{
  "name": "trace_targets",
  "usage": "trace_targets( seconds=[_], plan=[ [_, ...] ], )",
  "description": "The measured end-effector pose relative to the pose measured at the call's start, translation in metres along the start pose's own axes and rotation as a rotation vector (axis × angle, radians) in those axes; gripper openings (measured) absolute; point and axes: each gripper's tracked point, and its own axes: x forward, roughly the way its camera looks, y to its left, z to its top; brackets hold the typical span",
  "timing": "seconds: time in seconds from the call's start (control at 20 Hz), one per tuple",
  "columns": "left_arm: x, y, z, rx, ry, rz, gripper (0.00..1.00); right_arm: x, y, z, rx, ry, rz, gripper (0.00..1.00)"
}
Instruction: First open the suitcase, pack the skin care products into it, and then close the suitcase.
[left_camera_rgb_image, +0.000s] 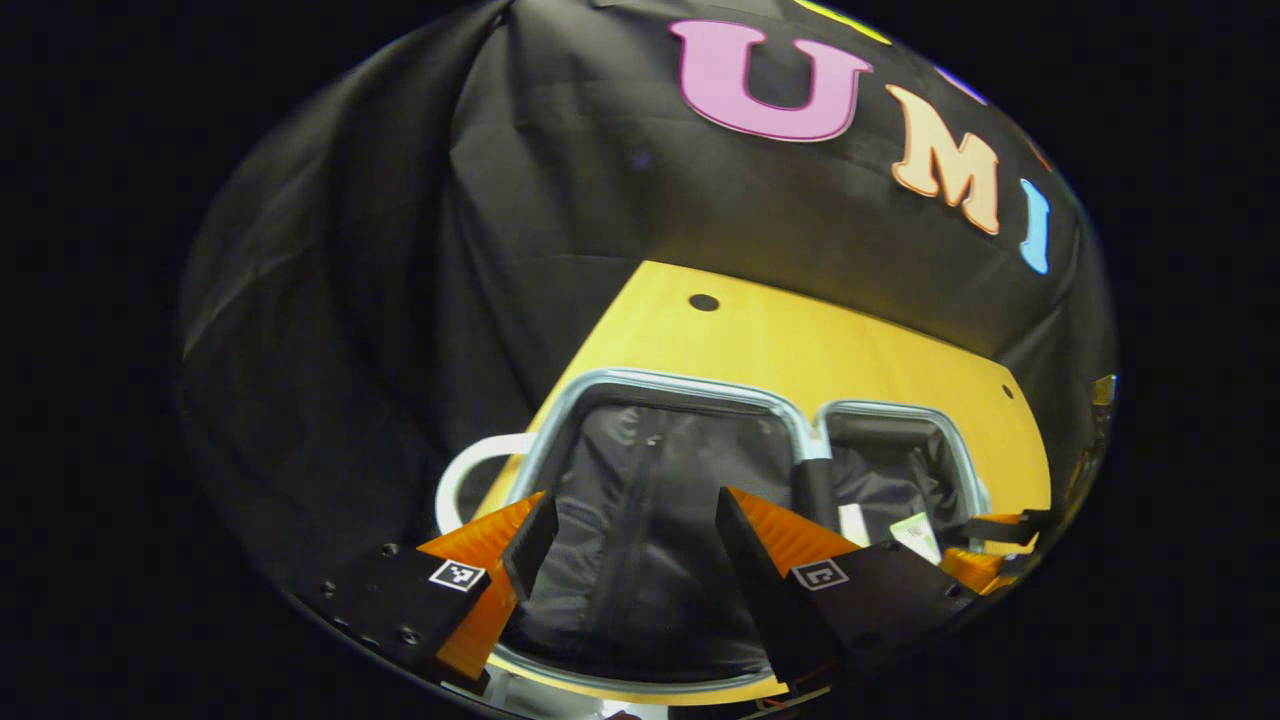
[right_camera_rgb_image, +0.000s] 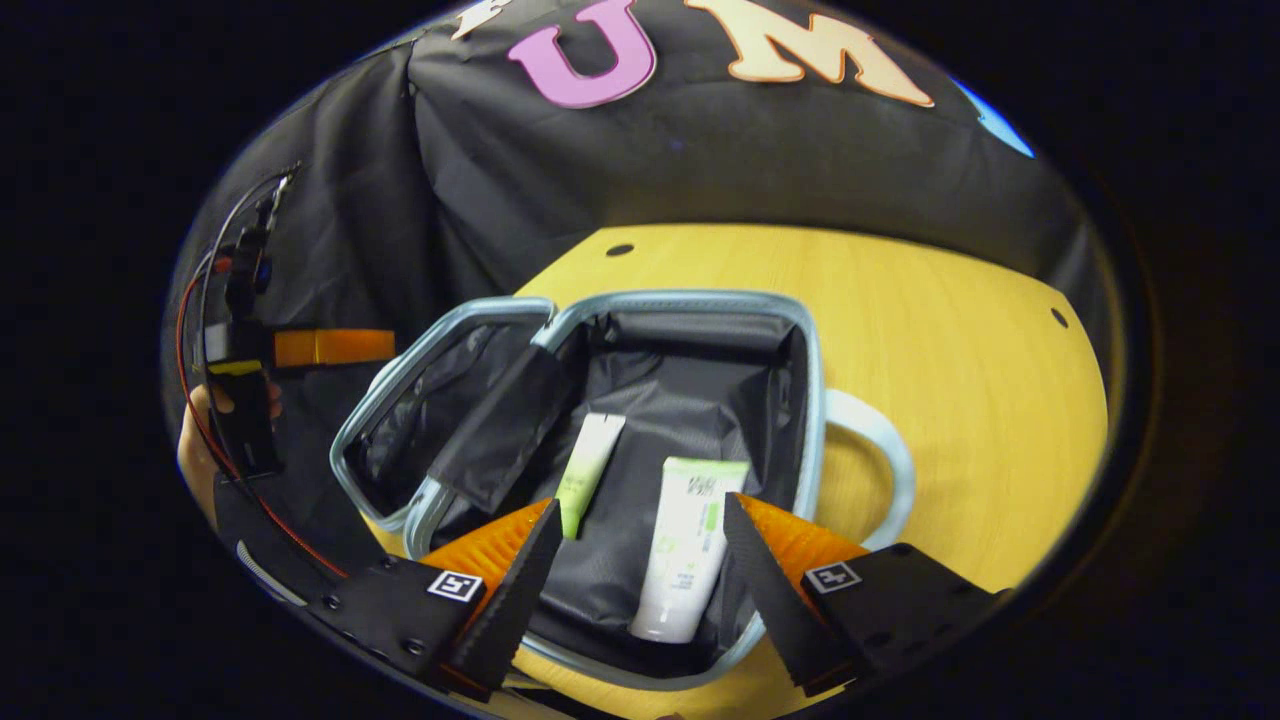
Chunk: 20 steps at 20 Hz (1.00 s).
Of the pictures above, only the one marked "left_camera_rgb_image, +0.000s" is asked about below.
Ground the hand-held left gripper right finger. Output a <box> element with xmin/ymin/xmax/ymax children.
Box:
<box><xmin>713</xmin><ymin>485</ymin><xmax>983</xmax><ymax>691</ymax></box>

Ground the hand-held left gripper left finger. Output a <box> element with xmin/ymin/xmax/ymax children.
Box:
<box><xmin>318</xmin><ymin>488</ymin><xmax>561</xmax><ymax>696</ymax></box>

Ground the pale green sachet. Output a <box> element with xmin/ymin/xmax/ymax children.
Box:
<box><xmin>888</xmin><ymin>511</ymin><xmax>944</xmax><ymax>567</ymax></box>

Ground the black backdrop cloth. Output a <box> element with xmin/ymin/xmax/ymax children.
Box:
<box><xmin>175</xmin><ymin>0</ymin><xmax>1119</xmax><ymax>641</ymax></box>

